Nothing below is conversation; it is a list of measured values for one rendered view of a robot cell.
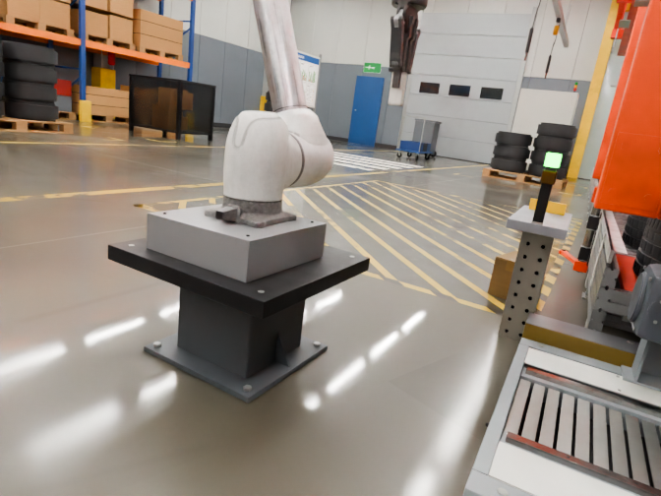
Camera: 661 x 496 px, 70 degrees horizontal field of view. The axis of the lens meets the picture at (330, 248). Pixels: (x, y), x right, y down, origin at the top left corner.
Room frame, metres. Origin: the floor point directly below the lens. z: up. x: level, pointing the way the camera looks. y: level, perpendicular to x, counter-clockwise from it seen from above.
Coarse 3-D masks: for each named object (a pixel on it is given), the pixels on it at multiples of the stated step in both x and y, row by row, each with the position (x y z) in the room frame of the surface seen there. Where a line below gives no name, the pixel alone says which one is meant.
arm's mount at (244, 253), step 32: (160, 224) 1.12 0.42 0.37; (192, 224) 1.08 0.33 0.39; (224, 224) 1.12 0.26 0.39; (288, 224) 1.20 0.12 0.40; (320, 224) 1.25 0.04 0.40; (192, 256) 1.07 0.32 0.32; (224, 256) 1.02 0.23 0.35; (256, 256) 1.02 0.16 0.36; (288, 256) 1.13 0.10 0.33; (320, 256) 1.27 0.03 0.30
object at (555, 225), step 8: (512, 216) 1.51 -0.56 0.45; (520, 216) 1.53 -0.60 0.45; (528, 216) 1.56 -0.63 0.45; (552, 216) 1.63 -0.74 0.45; (560, 216) 1.66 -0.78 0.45; (568, 216) 1.69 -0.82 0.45; (512, 224) 1.44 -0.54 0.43; (520, 224) 1.43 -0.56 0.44; (528, 224) 1.42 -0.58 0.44; (536, 224) 1.41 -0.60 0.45; (544, 224) 1.42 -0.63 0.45; (552, 224) 1.44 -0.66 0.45; (560, 224) 1.46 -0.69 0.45; (568, 224) 1.48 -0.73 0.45; (536, 232) 1.41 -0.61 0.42; (544, 232) 1.40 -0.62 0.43; (552, 232) 1.39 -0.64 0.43; (560, 232) 1.38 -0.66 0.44
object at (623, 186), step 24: (648, 0) 1.47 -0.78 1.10; (648, 24) 1.40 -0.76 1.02; (648, 48) 1.40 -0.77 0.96; (648, 72) 1.39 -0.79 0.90; (624, 96) 1.41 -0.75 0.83; (648, 96) 1.38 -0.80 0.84; (624, 120) 1.40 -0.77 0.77; (648, 120) 1.38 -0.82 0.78; (624, 144) 1.38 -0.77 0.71; (648, 144) 1.36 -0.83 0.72; (624, 168) 1.38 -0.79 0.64; (648, 168) 1.36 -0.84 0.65; (600, 192) 1.41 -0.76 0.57; (624, 192) 1.38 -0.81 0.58; (648, 192) 1.35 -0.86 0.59; (648, 216) 1.35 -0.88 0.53
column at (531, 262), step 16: (528, 240) 1.60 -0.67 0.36; (544, 240) 1.57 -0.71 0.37; (528, 256) 1.59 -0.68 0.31; (544, 256) 1.57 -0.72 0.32; (512, 272) 1.61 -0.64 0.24; (528, 272) 1.59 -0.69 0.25; (544, 272) 1.56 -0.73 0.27; (512, 288) 1.60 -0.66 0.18; (528, 288) 1.58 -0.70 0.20; (512, 304) 1.60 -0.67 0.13; (528, 304) 1.57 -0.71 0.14; (512, 320) 1.59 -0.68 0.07; (512, 336) 1.59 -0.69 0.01
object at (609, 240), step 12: (612, 216) 2.36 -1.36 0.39; (600, 228) 2.26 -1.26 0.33; (612, 228) 1.93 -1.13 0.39; (600, 240) 2.03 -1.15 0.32; (612, 240) 1.65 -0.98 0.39; (600, 252) 1.82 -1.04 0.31; (612, 252) 1.47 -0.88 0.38; (624, 252) 1.46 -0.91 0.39; (600, 264) 1.68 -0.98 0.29; (612, 264) 1.54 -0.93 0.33; (600, 276) 1.54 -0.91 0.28; (612, 276) 1.45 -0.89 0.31; (612, 288) 1.45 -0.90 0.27
